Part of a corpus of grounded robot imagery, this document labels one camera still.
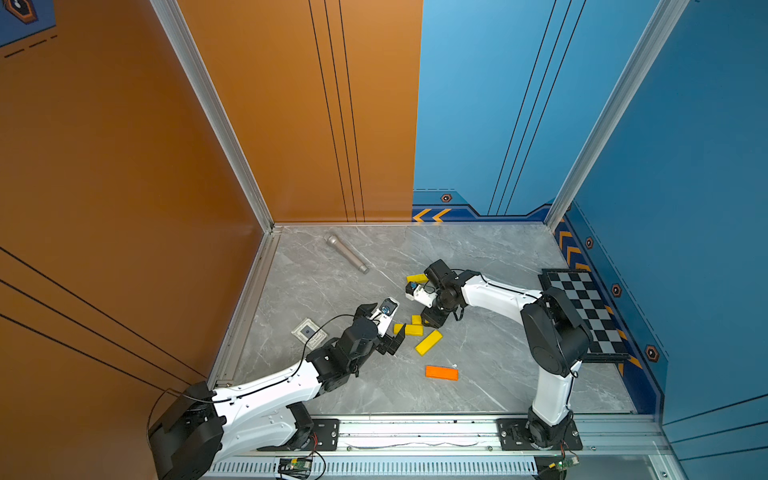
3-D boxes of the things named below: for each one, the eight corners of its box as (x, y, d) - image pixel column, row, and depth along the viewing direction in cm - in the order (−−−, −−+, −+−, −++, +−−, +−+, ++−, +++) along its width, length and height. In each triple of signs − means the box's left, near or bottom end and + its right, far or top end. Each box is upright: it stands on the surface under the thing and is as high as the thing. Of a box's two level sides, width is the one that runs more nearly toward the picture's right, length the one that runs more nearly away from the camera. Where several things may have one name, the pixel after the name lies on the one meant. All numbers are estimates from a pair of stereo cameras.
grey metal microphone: (326, 242, 117) (325, 237, 115) (333, 238, 119) (331, 232, 116) (365, 275, 107) (364, 269, 105) (371, 270, 109) (370, 264, 106)
